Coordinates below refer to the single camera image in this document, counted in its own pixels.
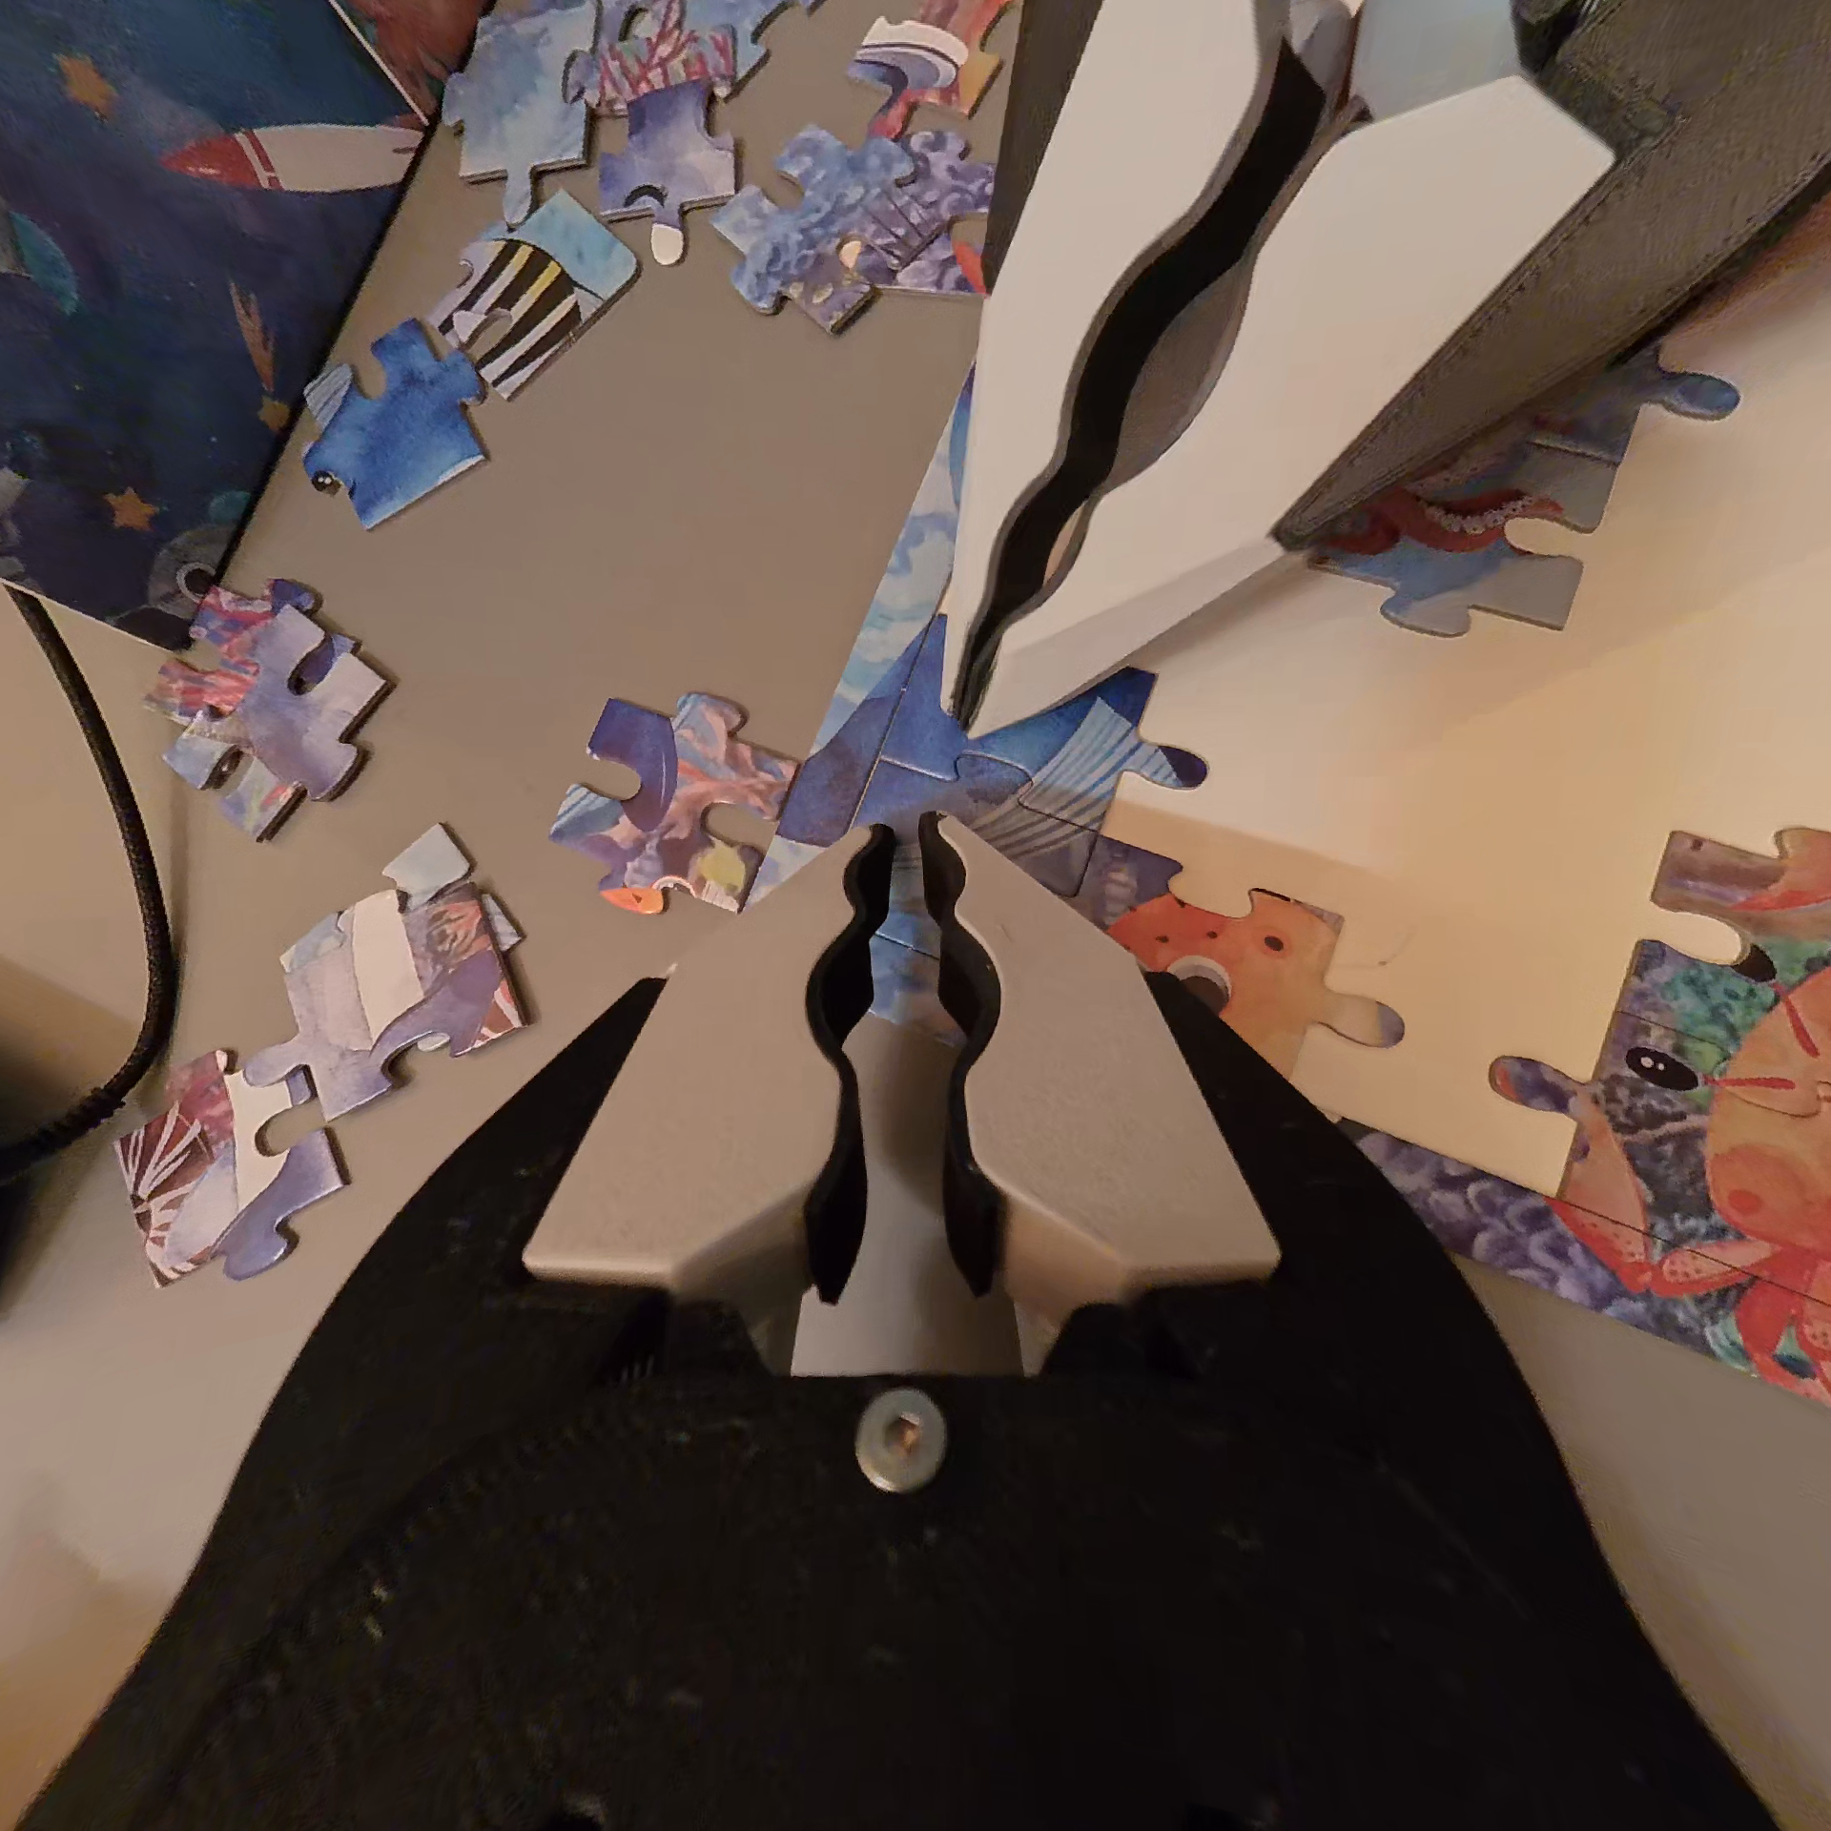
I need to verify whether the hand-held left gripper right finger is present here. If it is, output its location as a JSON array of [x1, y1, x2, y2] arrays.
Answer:
[[918, 812, 1283, 1310]]

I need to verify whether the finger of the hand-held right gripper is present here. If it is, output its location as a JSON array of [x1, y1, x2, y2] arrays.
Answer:
[[951, 0, 1334, 725], [985, 0, 1630, 721]]

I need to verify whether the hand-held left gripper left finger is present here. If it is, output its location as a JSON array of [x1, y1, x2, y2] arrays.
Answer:
[[522, 824, 901, 1306]]

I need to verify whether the pink striped puzzle piece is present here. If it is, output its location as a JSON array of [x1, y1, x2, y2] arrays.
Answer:
[[844, 0, 1021, 141]]

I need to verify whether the orange pufferfish puzzle piece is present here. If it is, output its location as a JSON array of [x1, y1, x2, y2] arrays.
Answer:
[[1109, 887, 1408, 1078]]

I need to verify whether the purple coral puzzle piece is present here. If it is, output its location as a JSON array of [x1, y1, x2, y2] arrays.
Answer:
[[550, 692, 802, 917]]

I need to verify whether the striped whale tail puzzle piece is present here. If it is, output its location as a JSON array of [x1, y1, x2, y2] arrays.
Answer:
[[815, 664, 1212, 864]]

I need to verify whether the white puzzle frame tray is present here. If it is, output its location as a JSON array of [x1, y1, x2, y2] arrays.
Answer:
[[745, 328, 1831, 1404]]

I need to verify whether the assembled octopus puzzle section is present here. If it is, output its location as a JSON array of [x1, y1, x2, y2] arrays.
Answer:
[[1309, 336, 1746, 641]]

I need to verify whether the blue wave corner puzzle piece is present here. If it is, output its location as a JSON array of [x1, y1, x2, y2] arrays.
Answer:
[[777, 744, 1193, 925]]

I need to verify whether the assembled crab puzzle section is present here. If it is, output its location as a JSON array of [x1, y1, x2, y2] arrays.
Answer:
[[1489, 826, 1831, 1396]]

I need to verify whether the pile of loose puzzle pieces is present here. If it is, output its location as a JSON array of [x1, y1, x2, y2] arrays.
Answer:
[[112, 0, 1004, 1289]]

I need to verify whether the illustrated puzzle box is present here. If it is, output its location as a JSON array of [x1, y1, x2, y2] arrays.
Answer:
[[0, 0, 497, 652]]

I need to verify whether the black braided cable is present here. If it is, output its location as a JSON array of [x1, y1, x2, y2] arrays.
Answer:
[[0, 584, 182, 1190]]

